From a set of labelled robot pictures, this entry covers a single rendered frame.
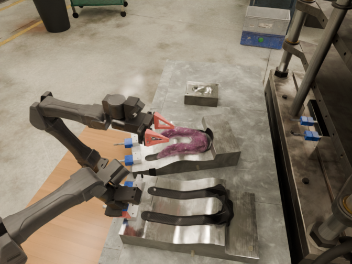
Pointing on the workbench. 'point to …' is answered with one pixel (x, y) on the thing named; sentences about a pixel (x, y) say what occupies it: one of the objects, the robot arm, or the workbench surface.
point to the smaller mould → (201, 94)
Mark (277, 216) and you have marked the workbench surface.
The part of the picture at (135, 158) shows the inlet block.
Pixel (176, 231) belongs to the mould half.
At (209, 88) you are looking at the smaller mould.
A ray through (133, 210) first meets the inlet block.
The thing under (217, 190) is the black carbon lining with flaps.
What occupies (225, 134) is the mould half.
